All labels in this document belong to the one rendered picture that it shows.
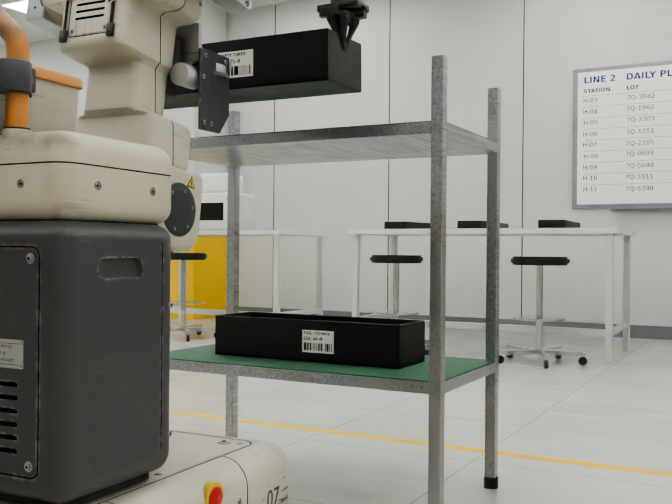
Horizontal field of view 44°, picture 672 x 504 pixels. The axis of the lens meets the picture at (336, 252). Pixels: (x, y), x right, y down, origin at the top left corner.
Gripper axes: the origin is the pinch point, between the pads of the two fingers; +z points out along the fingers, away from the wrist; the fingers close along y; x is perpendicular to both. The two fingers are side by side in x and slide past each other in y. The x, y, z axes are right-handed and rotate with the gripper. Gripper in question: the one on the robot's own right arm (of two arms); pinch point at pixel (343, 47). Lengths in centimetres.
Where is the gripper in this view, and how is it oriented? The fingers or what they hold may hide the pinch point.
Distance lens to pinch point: 188.7
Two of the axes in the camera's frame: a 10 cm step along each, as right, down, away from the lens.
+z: 0.1, 10.0, 0.1
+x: -4.5, 0.1, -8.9
